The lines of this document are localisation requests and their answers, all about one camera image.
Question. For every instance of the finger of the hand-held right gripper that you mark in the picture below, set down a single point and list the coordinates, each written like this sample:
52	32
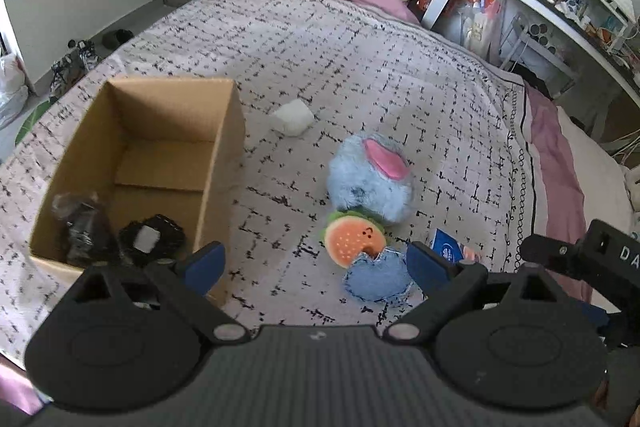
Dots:
547	253

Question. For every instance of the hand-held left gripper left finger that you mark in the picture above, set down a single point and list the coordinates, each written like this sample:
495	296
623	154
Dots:
205	264

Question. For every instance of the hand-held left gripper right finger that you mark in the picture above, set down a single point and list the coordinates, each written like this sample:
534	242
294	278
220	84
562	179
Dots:
425	269

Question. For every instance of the blue denim plush piece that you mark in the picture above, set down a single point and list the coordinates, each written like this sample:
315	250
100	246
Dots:
377	279

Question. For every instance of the watermelon slice plush toy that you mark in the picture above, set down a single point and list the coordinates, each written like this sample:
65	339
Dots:
350	242

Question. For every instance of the blue fluffy plush toy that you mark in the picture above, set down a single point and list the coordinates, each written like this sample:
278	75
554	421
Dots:
365	187

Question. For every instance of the brown cardboard box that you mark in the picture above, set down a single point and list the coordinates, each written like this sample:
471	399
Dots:
165	167

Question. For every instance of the white soft cloth roll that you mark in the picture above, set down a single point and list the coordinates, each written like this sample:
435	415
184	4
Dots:
294	118

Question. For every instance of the blue white small carton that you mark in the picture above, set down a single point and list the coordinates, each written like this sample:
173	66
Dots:
447	249

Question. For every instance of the black pouch with white label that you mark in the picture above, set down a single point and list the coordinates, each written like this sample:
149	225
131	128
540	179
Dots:
150	237

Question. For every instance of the white quilt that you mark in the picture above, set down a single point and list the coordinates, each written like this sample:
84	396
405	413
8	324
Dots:
595	172

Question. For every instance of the black plastic wrapped bundle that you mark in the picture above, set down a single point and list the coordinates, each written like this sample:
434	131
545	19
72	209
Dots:
82	227

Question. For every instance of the green floor mat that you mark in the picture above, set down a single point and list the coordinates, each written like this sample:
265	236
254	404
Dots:
32	122

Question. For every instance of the grey printed bed blanket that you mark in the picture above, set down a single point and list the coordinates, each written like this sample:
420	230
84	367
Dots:
325	57

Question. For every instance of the pair of grey sneakers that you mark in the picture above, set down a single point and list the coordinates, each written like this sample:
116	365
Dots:
75	67

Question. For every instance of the white shopping bag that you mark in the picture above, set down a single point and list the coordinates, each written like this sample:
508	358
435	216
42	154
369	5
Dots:
480	24

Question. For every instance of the pair of black slippers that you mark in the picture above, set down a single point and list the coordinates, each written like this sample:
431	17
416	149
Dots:
117	38

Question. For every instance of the white plastic bag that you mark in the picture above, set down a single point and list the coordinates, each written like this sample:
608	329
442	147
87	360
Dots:
11	92

